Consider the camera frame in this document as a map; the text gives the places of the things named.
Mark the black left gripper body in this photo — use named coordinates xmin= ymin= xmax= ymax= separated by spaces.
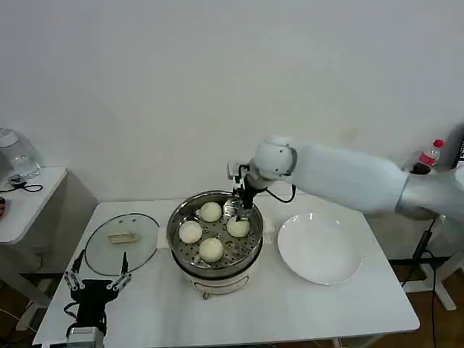
xmin=70 ymin=278 xmax=120 ymax=329

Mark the oval glass pot lid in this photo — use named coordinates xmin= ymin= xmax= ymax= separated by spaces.
xmin=84 ymin=212 xmax=161 ymax=277

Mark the red-capped plastic bottle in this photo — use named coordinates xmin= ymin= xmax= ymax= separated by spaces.
xmin=418 ymin=138 xmax=445 ymax=167

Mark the white side table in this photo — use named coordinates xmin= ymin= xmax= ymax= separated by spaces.
xmin=0 ymin=166 xmax=68 ymax=333

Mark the white desk with legs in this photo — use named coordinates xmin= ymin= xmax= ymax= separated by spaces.
xmin=402 ymin=167 xmax=464 ymax=312

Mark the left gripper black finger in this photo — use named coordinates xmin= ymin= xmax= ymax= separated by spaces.
xmin=107 ymin=252 xmax=133 ymax=293
xmin=64 ymin=249 xmax=86 ymax=292

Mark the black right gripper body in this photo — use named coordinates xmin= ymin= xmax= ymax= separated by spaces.
xmin=236 ymin=176 xmax=260 ymax=210

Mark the long black power cable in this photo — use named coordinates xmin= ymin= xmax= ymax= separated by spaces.
xmin=399 ymin=216 xmax=444 ymax=348

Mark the black laptop computer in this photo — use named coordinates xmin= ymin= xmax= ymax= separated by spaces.
xmin=443 ymin=123 xmax=464 ymax=170

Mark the clear plastic jug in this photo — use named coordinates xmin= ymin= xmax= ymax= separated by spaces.
xmin=0 ymin=127 xmax=42 ymax=179

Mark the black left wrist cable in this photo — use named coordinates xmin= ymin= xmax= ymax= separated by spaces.
xmin=63 ymin=302 xmax=108 ymax=336

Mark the perforated steel steamer basket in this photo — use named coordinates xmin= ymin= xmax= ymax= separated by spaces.
xmin=167 ymin=190 xmax=264 ymax=271

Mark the white round plate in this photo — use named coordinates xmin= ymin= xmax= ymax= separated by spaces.
xmin=276 ymin=212 xmax=364 ymax=286

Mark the white floor cable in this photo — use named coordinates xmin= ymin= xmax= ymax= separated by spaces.
xmin=0 ymin=307 xmax=23 ymax=333

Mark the white steamed bun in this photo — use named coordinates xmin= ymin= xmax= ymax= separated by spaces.
xmin=199 ymin=202 xmax=223 ymax=223
xmin=226 ymin=216 xmax=251 ymax=239
xmin=178 ymin=220 xmax=204 ymax=244
xmin=198 ymin=237 xmax=225 ymax=263

